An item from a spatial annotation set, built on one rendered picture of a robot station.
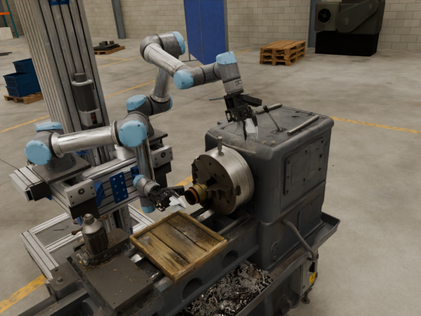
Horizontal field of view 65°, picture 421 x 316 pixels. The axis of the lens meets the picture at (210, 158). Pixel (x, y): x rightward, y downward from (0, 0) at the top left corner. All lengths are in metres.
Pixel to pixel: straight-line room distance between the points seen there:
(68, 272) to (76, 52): 1.08
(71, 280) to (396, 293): 2.07
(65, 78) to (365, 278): 2.35
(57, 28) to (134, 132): 0.69
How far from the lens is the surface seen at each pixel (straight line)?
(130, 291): 1.32
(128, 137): 1.50
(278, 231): 1.82
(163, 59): 1.49
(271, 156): 1.51
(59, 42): 1.92
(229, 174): 1.47
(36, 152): 1.63
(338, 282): 2.68
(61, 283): 1.54
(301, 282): 2.22
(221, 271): 1.68
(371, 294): 2.67
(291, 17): 12.17
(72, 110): 1.96
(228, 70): 1.33
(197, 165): 1.57
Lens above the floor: 1.92
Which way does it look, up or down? 27 degrees down
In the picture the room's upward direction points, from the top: 4 degrees counter-clockwise
